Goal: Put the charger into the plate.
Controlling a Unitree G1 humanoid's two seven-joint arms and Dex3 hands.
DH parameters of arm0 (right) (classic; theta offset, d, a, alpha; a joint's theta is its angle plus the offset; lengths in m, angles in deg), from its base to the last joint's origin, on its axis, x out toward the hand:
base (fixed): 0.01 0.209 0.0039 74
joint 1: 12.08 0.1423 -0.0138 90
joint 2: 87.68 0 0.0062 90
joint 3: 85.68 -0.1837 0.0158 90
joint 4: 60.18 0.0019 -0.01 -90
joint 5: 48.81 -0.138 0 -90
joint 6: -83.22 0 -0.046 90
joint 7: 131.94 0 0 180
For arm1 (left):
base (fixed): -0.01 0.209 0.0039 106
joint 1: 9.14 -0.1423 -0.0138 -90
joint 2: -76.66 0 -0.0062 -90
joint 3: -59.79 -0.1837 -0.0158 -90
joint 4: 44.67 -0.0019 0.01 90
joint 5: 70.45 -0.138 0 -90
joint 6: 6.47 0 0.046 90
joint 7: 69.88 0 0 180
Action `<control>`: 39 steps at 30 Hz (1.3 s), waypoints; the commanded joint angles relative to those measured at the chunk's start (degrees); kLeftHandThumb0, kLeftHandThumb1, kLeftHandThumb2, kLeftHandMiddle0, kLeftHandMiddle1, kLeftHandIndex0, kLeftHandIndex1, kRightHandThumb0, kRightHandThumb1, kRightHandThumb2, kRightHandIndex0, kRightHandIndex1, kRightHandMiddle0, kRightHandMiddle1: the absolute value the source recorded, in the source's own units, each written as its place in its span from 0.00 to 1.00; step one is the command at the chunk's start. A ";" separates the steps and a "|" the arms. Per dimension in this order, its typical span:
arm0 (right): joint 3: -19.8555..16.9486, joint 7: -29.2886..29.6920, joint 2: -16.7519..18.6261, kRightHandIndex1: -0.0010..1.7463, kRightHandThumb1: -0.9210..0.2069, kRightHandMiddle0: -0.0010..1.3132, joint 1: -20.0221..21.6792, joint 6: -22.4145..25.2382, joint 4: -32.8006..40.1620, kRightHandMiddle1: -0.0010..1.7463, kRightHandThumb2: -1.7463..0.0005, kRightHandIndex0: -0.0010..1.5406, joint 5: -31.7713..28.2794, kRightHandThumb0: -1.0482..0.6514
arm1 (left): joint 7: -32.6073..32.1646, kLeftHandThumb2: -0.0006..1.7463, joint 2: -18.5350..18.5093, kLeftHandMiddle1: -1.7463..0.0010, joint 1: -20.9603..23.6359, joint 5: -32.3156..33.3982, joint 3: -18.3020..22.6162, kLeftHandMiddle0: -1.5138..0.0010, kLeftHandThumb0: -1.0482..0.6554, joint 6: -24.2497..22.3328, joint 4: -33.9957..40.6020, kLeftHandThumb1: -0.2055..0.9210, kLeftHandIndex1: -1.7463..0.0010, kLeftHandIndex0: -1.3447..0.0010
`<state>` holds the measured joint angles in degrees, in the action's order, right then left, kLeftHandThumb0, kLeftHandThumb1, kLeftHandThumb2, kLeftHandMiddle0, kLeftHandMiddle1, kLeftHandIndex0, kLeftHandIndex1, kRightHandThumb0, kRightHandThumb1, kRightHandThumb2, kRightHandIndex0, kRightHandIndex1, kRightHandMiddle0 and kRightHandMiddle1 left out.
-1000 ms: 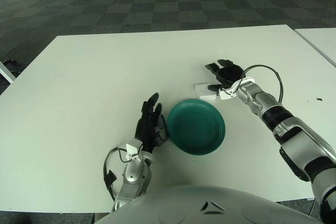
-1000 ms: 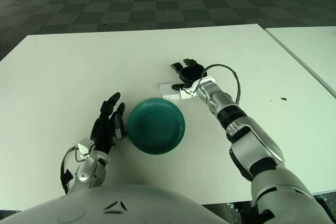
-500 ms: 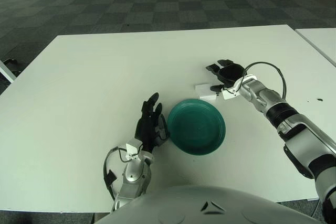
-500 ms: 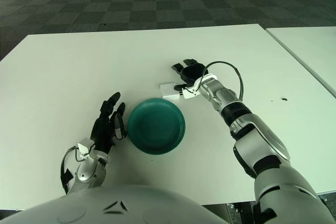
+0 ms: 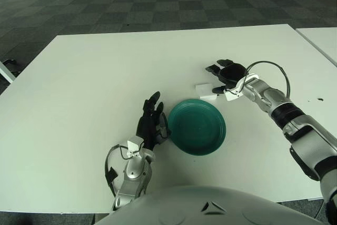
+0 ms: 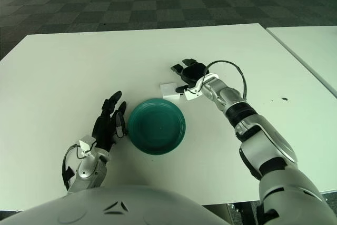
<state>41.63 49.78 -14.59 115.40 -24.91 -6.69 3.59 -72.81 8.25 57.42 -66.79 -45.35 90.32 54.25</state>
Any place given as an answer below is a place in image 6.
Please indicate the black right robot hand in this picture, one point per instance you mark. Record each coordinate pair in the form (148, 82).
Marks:
(194, 72)

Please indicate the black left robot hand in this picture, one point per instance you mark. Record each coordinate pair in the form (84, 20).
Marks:
(104, 130)

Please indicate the white square charger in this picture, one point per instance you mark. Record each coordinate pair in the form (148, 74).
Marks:
(168, 90)

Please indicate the green round plate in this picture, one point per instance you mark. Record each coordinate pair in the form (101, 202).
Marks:
(158, 127)

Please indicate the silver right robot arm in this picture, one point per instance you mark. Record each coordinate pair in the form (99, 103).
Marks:
(273, 143)

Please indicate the grey robot torso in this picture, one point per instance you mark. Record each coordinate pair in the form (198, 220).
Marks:
(105, 209)

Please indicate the small black speck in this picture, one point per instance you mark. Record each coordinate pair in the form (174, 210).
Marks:
(285, 98)

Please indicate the white neighbouring table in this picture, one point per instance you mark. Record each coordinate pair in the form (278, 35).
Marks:
(316, 46)

